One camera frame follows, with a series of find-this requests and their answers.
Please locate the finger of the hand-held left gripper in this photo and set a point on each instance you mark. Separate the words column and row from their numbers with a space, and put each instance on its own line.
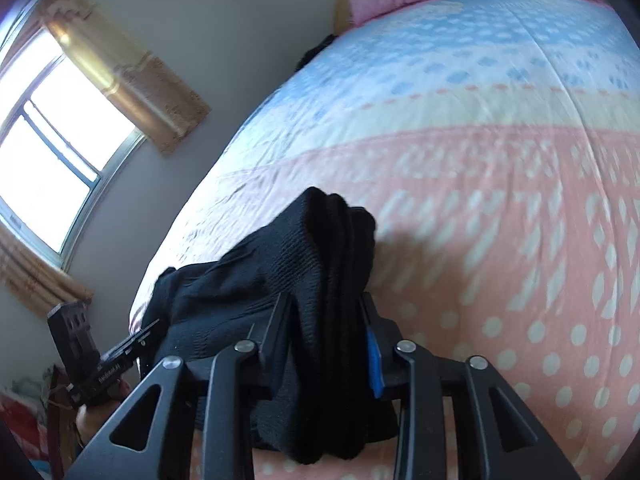
column 137, row 338

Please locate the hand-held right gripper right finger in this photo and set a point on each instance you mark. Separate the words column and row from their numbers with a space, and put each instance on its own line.
column 374, row 360

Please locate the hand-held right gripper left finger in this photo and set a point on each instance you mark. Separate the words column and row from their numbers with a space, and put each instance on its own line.
column 272, row 330

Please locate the black pants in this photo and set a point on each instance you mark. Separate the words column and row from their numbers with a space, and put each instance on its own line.
column 300, row 260

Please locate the person's left hand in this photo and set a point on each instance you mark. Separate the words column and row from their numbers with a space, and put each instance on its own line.
column 92, row 422

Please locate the brown wooden furniture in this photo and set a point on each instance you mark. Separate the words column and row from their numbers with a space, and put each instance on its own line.
column 57, row 420

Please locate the golden curtain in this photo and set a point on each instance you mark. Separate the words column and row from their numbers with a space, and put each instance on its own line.
column 35, row 275
column 135, row 85

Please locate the red cloth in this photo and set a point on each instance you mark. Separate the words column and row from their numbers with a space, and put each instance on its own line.
column 20, row 415

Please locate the window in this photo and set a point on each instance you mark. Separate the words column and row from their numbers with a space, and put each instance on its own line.
column 50, row 135

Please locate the pink blue dotted blanket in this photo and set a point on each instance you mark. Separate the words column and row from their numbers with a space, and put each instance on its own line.
column 500, row 185

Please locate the dark cloth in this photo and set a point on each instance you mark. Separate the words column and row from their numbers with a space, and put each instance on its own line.
column 312, row 52

